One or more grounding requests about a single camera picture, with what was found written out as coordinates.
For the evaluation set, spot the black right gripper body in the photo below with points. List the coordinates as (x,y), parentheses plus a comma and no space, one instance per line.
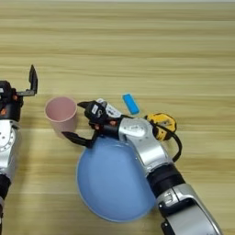
(107,128)

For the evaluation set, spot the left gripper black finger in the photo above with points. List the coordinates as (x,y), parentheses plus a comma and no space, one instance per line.
(33,82)

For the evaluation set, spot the white remote control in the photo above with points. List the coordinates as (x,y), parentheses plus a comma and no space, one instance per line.
(114,111)

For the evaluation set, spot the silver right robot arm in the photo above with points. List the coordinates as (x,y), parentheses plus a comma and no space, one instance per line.
(143,137)

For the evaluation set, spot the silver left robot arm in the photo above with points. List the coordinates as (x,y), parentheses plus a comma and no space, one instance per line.
(7,150)

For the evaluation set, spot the light blue round plate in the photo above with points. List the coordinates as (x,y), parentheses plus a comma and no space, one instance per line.
(113,183)

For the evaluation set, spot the pink plastic cup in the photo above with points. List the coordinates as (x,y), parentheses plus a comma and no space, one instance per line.
(62,119)

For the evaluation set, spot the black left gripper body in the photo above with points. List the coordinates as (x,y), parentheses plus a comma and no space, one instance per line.
(9,108)

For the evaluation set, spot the right gripper small black box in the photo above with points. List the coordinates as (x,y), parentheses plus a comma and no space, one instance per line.
(95,109)

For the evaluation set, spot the blue rectangular block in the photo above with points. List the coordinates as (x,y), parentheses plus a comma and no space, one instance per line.
(131,104)

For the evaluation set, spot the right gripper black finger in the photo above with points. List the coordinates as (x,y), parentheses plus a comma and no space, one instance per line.
(78,139)
(85,105)

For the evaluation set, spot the yellow black tape measure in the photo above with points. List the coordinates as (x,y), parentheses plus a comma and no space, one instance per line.
(165,120)

